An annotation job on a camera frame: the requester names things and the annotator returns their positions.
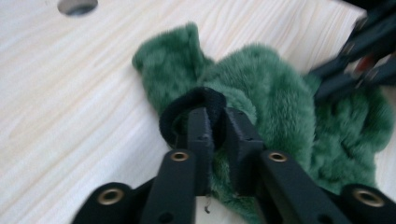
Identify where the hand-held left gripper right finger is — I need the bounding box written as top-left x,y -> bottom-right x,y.
223,107 -> 353,224

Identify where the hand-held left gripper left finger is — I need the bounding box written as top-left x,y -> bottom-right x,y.
139,106 -> 216,224

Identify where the green plush dinosaur costume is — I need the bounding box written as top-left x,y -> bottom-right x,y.
132,21 -> 395,224

